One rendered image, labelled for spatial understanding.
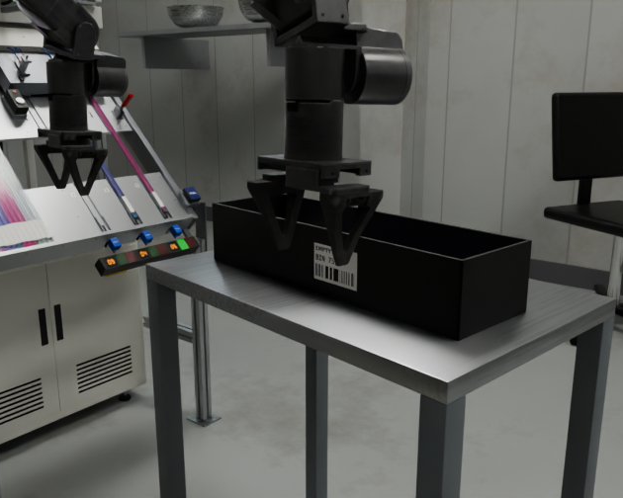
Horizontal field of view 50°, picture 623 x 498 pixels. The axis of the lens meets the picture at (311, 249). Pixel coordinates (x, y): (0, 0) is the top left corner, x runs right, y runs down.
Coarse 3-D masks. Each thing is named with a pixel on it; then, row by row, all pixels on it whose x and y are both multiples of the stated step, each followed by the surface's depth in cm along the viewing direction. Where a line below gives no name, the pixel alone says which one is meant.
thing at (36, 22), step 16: (16, 0) 93; (32, 0) 93; (48, 0) 94; (64, 0) 96; (32, 16) 96; (48, 16) 95; (64, 16) 97; (80, 16) 99; (48, 32) 101; (64, 32) 98; (96, 32) 102
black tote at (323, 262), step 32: (224, 224) 125; (256, 224) 118; (320, 224) 130; (384, 224) 118; (416, 224) 112; (448, 224) 108; (224, 256) 127; (256, 256) 119; (288, 256) 113; (320, 256) 106; (352, 256) 101; (384, 256) 96; (416, 256) 92; (448, 256) 88; (480, 256) 89; (512, 256) 94; (320, 288) 108; (352, 288) 102; (384, 288) 97; (416, 288) 93; (448, 288) 89; (480, 288) 90; (512, 288) 96; (416, 320) 94; (448, 320) 90; (480, 320) 92
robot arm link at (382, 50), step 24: (312, 0) 60; (336, 0) 60; (312, 24) 60; (336, 24) 61; (360, 24) 63; (384, 48) 66; (384, 72) 64; (408, 72) 66; (360, 96) 65; (384, 96) 66
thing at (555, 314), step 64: (192, 256) 132; (256, 320) 103; (320, 320) 97; (384, 320) 97; (512, 320) 97; (576, 320) 98; (320, 384) 161; (448, 384) 77; (576, 384) 110; (320, 448) 165; (448, 448) 80; (576, 448) 112
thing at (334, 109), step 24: (288, 120) 63; (312, 120) 62; (336, 120) 63; (288, 144) 64; (312, 144) 62; (336, 144) 63; (264, 168) 67; (312, 168) 61; (336, 168) 61; (360, 168) 63
